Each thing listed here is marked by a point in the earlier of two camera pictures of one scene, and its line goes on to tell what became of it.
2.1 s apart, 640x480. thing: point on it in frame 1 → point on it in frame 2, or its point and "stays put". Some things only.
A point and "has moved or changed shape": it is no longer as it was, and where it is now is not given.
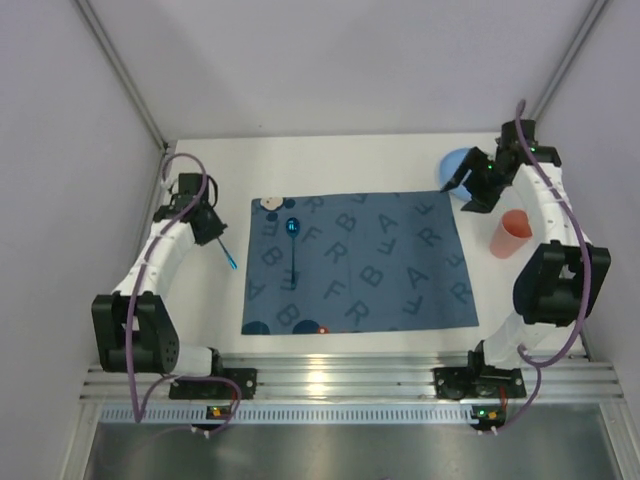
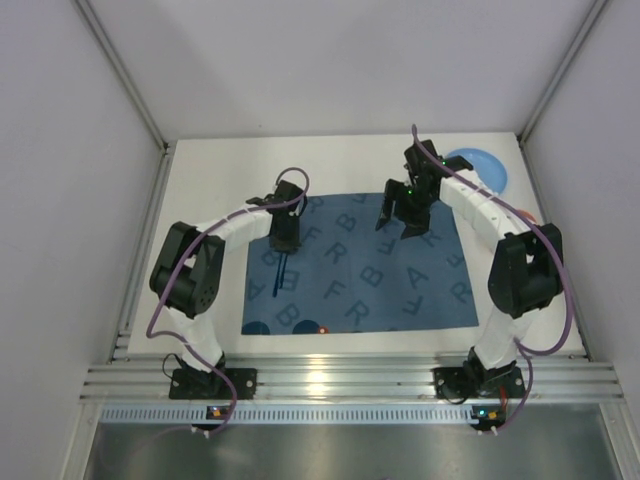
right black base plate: x=464 y=383 stays put
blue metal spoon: x=292 y=228 has moved or changed shape
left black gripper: x=211 y=226 → x=285 y=240
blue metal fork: x=228 y=256 → x=277 y=274
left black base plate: x=247 y=379 stays put
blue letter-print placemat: x=361 y=263 stays put
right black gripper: x=480 y=176 → x=409 y=209
